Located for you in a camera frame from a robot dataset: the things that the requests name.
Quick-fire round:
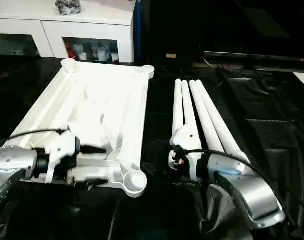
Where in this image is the white plastic table leg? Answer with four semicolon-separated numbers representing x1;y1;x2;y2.
181;79;201;148
195;79;252;166
189;79;228;154
172;79;187;134

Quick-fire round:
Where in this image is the dark bag of parts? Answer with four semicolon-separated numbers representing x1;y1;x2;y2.
54;0;82;15

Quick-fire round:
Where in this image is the white plastic table top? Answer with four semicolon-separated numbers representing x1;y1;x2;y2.
10;58;156;199

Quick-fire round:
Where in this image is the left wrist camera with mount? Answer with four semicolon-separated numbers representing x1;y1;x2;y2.
30;129;82;185

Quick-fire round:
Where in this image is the long black bar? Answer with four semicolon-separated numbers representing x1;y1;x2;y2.
203;51;304;66

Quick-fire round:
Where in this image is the white glass-door cabinet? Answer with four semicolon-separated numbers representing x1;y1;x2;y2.
0;0;136;63

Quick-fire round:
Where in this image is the black glossy mat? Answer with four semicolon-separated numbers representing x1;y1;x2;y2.
0;56;304;240

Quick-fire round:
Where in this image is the large dark screen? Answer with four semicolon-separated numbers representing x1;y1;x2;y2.
133;0;304;72

